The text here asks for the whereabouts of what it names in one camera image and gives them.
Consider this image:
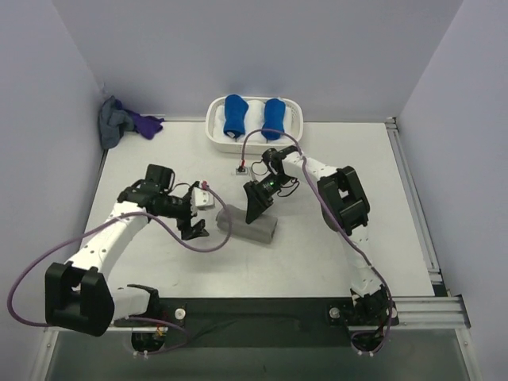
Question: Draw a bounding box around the grey towel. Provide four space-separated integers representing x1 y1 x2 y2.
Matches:
215 204 278 244

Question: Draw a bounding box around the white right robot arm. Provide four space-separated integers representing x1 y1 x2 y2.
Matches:
243 145 393 325

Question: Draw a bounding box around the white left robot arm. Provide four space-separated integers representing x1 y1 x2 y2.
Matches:
44 164 214 337

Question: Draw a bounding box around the white plastic basket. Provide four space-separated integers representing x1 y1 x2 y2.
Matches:
205 96 303 154

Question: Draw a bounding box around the right blue rolled towel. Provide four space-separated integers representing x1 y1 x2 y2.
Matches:
261 98 286 140

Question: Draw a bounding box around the blue rolled towel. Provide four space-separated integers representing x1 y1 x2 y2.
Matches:
223 94 248 139
261 98 286 140

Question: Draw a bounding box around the left blue rolled towel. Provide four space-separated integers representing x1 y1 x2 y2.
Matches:
223 94 248 139

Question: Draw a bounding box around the purple cloth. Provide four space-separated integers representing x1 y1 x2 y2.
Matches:
129 112 165 140

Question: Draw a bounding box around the blue grey cloth pile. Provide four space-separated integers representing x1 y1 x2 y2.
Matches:
98 96 135 150

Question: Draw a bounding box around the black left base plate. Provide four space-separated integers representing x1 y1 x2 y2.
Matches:
113 299 186 328

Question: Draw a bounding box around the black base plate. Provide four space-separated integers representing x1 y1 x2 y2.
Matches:
113 299 186 328
325 298 388 327

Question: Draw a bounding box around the aluminium right side rail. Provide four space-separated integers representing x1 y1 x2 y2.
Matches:
385 117 450 297

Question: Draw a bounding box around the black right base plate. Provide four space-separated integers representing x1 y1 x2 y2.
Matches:
325 298 388 327

